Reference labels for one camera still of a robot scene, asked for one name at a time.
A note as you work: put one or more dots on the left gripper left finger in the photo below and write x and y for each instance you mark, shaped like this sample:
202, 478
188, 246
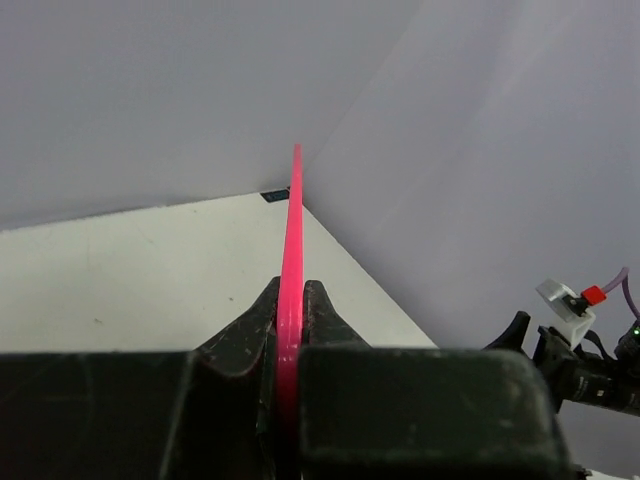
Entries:
233, 399

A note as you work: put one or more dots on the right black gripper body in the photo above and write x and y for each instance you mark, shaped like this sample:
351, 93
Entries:
586, 378

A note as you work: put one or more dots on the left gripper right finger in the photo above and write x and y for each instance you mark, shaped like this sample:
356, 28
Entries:
322, 324

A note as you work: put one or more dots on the pink framed whiteboard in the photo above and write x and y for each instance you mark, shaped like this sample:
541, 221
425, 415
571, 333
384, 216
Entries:
289, 326

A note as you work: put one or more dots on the right table corner label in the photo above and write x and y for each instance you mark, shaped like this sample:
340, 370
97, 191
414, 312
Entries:
278, 195

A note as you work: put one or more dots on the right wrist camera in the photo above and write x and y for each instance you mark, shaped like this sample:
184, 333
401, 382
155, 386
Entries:
573, 316

